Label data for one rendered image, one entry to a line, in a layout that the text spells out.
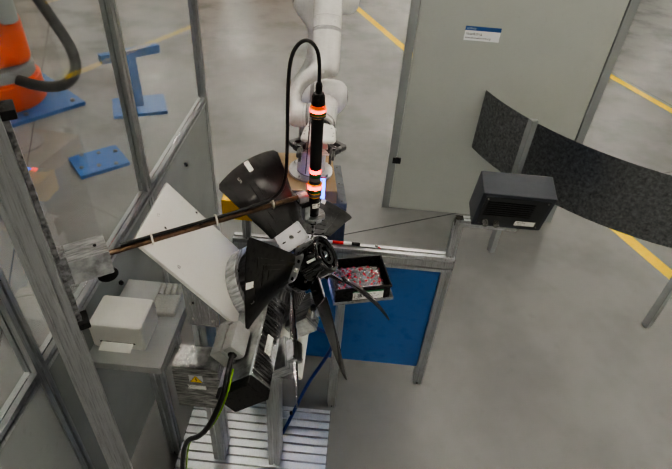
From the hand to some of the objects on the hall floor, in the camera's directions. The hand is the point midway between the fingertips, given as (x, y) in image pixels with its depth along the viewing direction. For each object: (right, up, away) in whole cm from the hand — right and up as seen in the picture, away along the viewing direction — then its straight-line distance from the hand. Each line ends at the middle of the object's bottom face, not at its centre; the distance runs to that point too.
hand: (315, 156), depth 146 cm
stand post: (-20, -124, +83) cm, 150 cm away
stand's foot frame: (-30, -123, +83) cm, 151 cm away
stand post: (-43, -122, +83) cm, 154 cm away
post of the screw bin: (+3, -107, +107) cm, 151 cm away
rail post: (+46, -99, +120) cm, 163 cm away
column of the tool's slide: (-71, -137, +62) cm, 166 cm away
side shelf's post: (-64, -119, +85) cm, 160 cm away
